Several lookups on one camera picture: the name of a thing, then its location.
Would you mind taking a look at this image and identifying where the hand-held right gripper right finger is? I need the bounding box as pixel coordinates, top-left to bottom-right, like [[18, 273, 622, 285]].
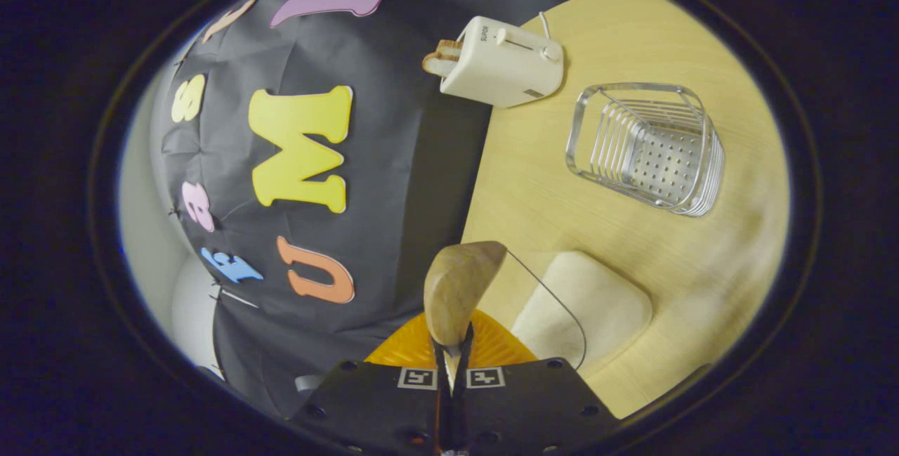
[[453, 310, 622, 456]]

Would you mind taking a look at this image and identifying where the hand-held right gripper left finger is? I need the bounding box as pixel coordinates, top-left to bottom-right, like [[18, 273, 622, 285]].
[[287, 312, 452, 456]]

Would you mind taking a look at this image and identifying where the wooden spoon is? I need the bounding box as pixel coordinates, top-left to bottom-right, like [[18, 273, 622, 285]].
[[424, 240, 508, 386]]

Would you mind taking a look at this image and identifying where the metal wire chopstick holder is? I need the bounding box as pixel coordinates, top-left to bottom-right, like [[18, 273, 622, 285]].
[[565, 82, 726, 218]]

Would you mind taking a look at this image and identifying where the clear plastic container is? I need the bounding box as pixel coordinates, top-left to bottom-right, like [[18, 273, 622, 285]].
[[464, 245, 657, 376]]

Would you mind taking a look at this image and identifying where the black backdrop cloth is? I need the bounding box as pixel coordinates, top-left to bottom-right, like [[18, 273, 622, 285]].
[[147, 0, 633, 418]]

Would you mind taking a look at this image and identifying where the white toaster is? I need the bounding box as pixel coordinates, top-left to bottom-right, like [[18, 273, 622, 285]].
[[439, 15, 565, 108]]

